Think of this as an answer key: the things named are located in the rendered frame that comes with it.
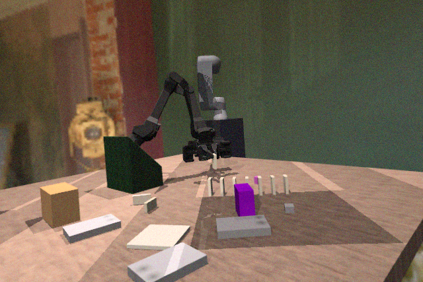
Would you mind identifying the white flat bar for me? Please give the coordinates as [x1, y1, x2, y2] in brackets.
[63, 214, 121, 243]

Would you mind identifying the purple block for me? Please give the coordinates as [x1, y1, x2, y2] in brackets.
[234, 183, 255, 217]

